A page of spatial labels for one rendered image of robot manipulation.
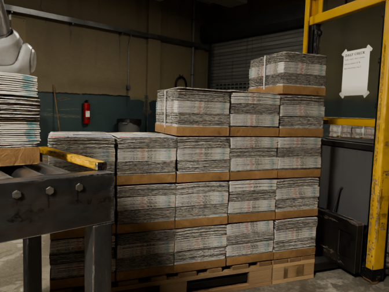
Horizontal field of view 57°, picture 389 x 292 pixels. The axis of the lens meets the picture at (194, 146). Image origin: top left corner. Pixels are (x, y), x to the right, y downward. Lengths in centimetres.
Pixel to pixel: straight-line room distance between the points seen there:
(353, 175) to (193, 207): 118
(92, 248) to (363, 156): 194
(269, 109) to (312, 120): 29
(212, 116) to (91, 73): 735
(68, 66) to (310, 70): 722
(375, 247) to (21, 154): 191
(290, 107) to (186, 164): 66
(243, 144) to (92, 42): 751
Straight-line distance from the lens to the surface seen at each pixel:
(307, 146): 212
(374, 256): 235
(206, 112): 180
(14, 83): 98
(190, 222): 184
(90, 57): 906
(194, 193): 181
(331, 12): 266
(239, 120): 187
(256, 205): 199
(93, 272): 93
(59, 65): 875
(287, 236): 216
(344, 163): 263
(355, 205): 259
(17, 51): 170
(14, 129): 99
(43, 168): 101
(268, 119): 196
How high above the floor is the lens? 95
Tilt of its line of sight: 5 degrees down
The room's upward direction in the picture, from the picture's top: 2 degrees clockwise
